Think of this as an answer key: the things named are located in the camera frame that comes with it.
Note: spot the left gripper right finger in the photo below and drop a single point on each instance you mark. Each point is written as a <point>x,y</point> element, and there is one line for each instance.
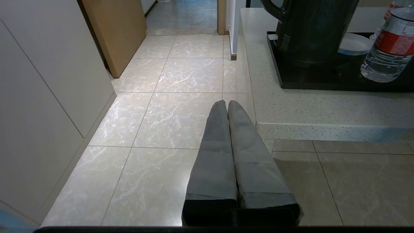
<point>258,174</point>

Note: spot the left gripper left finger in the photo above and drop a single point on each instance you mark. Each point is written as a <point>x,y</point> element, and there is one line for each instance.
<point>212,168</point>

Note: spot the black kettle tray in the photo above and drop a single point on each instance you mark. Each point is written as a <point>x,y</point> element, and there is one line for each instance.
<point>326,79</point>

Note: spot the black electric kettle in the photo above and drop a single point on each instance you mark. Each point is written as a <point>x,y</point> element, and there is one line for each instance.
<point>310,29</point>

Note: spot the white round lid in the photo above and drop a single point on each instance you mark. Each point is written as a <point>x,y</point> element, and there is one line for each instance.
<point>354,43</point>

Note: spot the brown wooden door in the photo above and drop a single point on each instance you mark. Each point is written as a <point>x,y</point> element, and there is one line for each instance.
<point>118,32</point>

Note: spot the beige cabinet door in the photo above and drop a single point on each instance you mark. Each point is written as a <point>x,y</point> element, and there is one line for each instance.
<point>56,55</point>
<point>30,139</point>

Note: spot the clear water bottle red label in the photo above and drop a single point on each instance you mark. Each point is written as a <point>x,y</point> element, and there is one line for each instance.
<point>386,14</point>
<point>389,45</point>

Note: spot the brown wooden door frame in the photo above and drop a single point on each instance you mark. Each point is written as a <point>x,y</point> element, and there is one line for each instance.
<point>222,16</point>

